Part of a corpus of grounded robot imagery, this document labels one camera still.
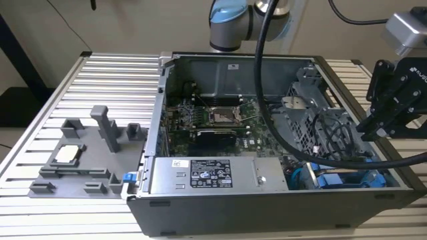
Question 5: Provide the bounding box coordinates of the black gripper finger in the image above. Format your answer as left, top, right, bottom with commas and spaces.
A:
355, 59, 397, 133
361, 74, 423, 142

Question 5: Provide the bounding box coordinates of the black disk power wire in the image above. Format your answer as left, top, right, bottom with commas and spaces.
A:
324, 119, 363, 161

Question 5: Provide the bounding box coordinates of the metal disk bay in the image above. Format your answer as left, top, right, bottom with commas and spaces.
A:
304, 149, 401, 190

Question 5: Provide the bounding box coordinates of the black RAM slot bank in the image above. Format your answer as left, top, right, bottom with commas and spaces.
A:
192, 94, 244, 107
195, 124, 251, 131

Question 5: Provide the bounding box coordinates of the grey metal drive cage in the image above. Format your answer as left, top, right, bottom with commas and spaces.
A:
277, 64, 377, 161

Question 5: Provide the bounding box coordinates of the green motherboard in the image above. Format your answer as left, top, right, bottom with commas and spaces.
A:
165, 96, 291, 159

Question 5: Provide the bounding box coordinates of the grey metal inner panel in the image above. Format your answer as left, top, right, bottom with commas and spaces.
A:
181, 56, 303, 99

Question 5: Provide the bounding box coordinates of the CPU socket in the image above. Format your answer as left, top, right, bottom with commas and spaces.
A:
204, 106, 244, 126

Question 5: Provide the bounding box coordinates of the locking lever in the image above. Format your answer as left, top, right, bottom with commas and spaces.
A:
193, 92, 215, 111

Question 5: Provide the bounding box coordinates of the black graphics card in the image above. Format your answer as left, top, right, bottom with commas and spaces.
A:
192, 128, 239, 157

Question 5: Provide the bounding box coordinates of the open black PC case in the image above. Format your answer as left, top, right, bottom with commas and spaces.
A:
125, 51, 427, 238

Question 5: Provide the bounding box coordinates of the grey power supply unit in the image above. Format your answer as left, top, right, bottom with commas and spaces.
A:
148, 156, 289, 195

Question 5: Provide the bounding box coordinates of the blue case latch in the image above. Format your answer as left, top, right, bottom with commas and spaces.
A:
121, 172, 139, 185

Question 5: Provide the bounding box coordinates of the grey parts rack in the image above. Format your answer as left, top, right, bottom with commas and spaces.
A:
28, 104, 149, 200

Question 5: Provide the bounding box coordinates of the silver CPU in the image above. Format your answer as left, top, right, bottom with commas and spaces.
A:
54, 144, 81, 163

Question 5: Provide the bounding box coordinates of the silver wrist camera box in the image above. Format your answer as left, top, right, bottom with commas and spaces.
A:
384, 12, 427, 57

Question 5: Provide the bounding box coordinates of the thin black camera cable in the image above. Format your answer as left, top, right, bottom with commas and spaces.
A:
328, 0, 391, 25

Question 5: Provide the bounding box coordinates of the silver metal cage bracket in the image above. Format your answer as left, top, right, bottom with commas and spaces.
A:
280, 96, 317, 111

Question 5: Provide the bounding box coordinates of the thick black cable hose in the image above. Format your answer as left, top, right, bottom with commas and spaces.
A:
253, 0, 427, 172

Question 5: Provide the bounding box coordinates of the blue cable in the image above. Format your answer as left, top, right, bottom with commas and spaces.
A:
288, 166, 304, 189

